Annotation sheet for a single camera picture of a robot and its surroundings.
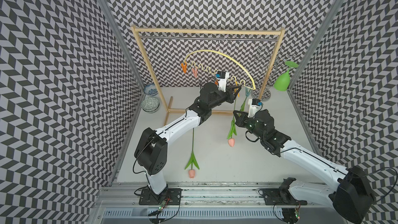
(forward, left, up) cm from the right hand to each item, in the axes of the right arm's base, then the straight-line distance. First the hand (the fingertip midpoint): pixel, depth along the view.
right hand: (233, 114), depth 77 cm
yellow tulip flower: (+6, -7, +9) cm, 13 cm away
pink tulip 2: (-15, +22, -21) cm, 34 cm away
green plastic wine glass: (+21, -31, +2) cm, 37 cm away
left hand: (+8, -3, +11) cm, 14 cm away
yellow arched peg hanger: (+20, +20, +12) cm, 30 cm away
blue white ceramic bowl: (+35, +56, -18) cm, 68 cm away
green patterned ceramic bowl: (+21, +53, -19) cm, 60 cm away
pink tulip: (-7, +1, -4) cm, 8 cm away
